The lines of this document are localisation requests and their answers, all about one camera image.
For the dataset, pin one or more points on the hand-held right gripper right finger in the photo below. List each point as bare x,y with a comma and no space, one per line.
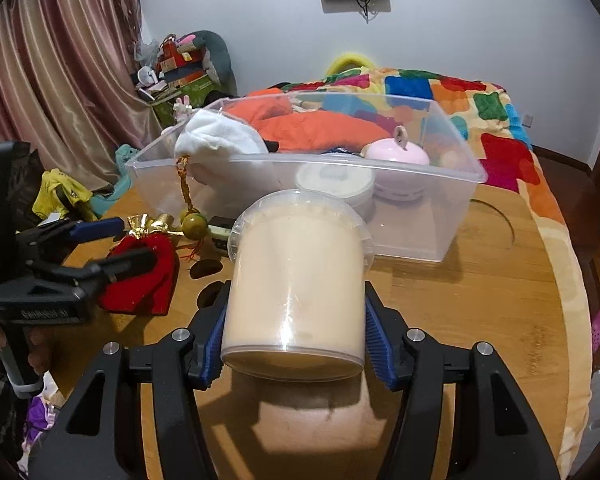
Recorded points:
380,350

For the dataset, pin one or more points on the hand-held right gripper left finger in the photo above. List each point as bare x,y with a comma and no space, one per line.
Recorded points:
214,350

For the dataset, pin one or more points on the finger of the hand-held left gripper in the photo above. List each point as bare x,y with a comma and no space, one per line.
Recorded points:
125,265
97,227

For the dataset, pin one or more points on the red velvet pouch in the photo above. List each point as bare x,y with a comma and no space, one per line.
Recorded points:
150,292

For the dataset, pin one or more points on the cream clear plastic jar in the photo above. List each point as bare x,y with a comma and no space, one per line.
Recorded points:
295,280

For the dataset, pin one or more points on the clear plastic storage bin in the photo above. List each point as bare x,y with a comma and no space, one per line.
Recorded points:
420,220

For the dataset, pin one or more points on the round white lidded container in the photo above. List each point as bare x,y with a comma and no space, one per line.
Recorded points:
332,182

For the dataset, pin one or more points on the person's left hand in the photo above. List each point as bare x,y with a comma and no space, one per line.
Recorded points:
40,355

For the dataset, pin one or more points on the yellow cloth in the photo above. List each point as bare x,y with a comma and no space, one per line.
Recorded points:
55,195

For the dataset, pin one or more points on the teal plush dinosaur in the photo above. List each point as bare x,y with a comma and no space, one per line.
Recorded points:
122,155

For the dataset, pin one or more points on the black paper bag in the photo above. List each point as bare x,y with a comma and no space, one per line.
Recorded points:
27,185

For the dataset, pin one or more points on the wooden desk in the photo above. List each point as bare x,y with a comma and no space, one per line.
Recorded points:
480,310

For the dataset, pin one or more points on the pink bunny toy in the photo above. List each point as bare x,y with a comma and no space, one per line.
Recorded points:
181,107

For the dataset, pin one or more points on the pink satin curtain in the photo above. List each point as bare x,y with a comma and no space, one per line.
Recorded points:
60,60

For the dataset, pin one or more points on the black garment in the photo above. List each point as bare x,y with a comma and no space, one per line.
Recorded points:
220,95

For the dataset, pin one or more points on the red box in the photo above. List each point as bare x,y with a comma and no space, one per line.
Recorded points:
177,55

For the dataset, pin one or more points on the pink round lamp with hook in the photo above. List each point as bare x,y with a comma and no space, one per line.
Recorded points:
395,152

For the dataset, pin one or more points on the grey plush cushion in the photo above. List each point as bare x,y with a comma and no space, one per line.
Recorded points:
220,57

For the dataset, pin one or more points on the pink slipper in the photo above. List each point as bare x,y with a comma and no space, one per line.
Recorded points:
597,327

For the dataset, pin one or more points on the orange cloth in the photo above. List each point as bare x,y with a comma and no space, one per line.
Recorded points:
320,127

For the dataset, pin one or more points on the colourful patchwork blanket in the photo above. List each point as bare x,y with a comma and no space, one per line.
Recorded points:
505,155

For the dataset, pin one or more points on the yellow foam hoop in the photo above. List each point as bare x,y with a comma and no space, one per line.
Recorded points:
345,57

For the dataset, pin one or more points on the wall socket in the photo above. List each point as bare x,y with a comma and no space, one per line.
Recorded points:
528,120

